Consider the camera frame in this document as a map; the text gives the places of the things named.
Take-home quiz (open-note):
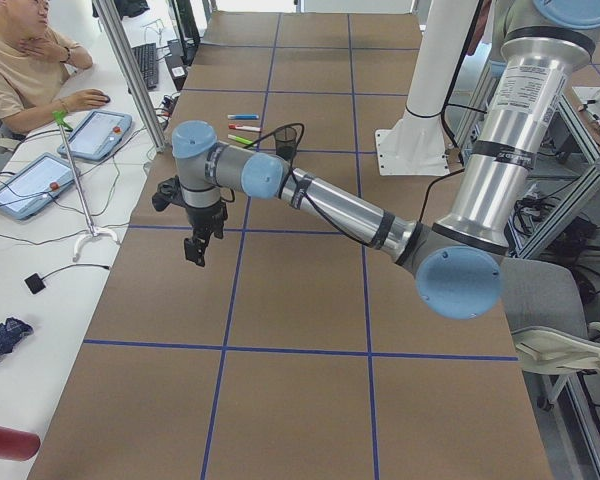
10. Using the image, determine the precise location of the near teach pendant tablet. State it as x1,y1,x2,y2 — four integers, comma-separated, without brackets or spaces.
0,153,74,220

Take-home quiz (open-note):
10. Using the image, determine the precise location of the black mesh pen holder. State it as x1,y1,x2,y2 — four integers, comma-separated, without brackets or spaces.
273,125,297,162

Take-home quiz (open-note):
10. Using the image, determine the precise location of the black keyboard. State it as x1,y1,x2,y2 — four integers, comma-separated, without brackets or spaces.
131,43,159,90

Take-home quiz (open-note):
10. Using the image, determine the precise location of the folded dark blue umbrella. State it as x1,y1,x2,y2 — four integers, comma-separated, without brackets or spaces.
0,317,34,360

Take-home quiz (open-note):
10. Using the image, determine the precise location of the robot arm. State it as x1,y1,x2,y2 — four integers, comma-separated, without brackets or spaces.
172,1,600,320

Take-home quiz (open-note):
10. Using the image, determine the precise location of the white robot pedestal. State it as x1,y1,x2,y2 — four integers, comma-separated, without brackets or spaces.
375,0,482,176

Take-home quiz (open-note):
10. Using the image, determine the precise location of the teach pendant tablet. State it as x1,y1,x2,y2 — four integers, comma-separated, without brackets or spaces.
54,110,132,162
0,153,74,220

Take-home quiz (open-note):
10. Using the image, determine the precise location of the blue highlighter pen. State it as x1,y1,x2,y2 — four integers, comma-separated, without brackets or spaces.
227,114,260,120

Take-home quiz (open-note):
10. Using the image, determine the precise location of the red white marker pen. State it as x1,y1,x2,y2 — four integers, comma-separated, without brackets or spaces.
228,123,262,133

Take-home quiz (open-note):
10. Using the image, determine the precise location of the red cylinder bottle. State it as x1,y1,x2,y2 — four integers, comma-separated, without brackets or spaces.
0,426,41,461

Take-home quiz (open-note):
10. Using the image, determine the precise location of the grey office chair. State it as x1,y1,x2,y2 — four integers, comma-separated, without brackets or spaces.
501,258,600,411

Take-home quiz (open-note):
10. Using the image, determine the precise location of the small black square device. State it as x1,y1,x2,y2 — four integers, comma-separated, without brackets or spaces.
24,273,46,294

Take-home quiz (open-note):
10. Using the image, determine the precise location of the aluminium frame post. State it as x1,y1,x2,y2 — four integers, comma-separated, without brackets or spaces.
93,0,166,153

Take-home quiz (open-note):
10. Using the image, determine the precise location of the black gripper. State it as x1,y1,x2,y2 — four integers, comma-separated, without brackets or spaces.
183,201,228,267

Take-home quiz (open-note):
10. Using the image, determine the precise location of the green highlighter pen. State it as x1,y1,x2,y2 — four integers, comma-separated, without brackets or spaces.
227,134,257,148

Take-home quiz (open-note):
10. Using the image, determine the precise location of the seated person beige shirt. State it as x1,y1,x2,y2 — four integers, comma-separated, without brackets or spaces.
0,1,106,135

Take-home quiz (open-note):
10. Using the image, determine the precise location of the far teach pendant tablet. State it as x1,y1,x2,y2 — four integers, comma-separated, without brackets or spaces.
54,110,132,162

